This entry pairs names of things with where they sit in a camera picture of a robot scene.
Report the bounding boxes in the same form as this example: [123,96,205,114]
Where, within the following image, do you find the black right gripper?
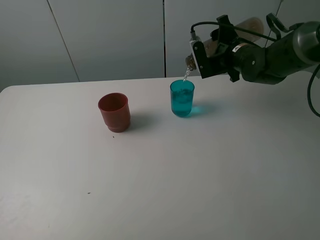
[215,14,265,83]

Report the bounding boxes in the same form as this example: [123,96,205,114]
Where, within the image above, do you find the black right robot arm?
[207,13,320,85]

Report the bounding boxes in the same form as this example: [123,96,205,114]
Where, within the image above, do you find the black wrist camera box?
[188,39,227,79]

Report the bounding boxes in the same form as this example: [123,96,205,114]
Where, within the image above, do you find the red plastic cup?
[98,92,131,133]

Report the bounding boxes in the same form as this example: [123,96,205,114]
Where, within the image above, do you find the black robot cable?
[190,12,320,116]

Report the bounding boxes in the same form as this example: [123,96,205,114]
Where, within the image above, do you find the teal translucent plastic cup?
[170,79,195,118]

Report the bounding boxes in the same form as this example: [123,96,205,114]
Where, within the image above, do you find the smoky translucent water bottle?
[185,17,264,71]

